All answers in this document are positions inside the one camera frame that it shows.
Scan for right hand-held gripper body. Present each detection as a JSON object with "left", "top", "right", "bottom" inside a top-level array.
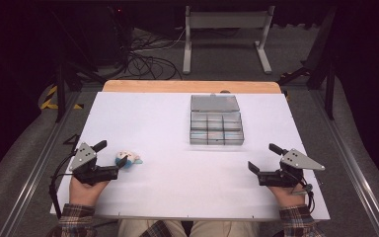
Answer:
[{"left": 258, "top": 148, "right": 326, "bottom": 189}]

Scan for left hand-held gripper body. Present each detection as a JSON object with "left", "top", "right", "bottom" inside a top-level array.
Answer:
[{"left": 68, "top": 141, "right": 119, "bottom": 186}]

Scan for small white blue plush toy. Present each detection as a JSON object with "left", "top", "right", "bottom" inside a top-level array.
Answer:
[{"left": 114, "top": 150, "right": 144, "bottom": 171}]

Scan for clear plastic compartment box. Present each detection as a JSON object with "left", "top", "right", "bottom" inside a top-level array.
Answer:
[{"left": 189, "top": 94, "right": 246, "bottom": 146}]

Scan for person's left hand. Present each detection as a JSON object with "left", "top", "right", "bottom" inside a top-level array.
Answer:
[{"left": 68, "top": 176, "right": 111, "bottom": 208}]

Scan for person's right hand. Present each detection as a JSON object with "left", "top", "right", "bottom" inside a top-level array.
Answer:
[{"left": 267, "top": 184, "right": 308, "bottom": 209}]

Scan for person's legs beige pants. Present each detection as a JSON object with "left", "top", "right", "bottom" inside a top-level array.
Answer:
[{"left": 116, "top": 218, "right": 261, "bottom": 237}]

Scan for black tripod stand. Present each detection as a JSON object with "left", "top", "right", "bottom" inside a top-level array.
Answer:
[{"left": 47, "top": 9, "right": 108, "bottom": 123}]

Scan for black metal stand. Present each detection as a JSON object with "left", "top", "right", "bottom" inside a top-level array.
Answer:
[{"left": 276, "top": 5, "right": 339, "bottom": 120}]

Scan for white metal stand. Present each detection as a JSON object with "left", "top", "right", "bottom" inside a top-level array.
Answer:
[{"left": 182, "top": 5, "right": 276, "bottom": 75}]

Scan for right hand-held gripper black cable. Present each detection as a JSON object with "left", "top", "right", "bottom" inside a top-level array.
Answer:
[{"left": 294, "top": 177, "right": 317, "bottom": 213}]

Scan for hand-held gripper black cable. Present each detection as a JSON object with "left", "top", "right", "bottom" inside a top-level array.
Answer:
[
  {"left": 48, "top": 151, "right": 77, "bottom": 219},
  {"left": 294, "top": 177, "right": 317, "bottom": 213}
]

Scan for left hand-held gripper black cable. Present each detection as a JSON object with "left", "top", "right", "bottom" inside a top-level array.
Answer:
[{"left": 48, "top": 151, "right": 77, "bottom": 219}]

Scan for aluminium rail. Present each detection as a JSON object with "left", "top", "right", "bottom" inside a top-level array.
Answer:
[
  {"left": 0, "top": 90, "right": 82, "bottom": 237},
  {"left": 309, "top": 88, "right": 379, "bottom": 237}
]

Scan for tangle of black floor cables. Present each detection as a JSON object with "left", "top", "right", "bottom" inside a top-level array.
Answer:
[{"left": 122, "top": 28, "right": 187, "bottom": 81}]

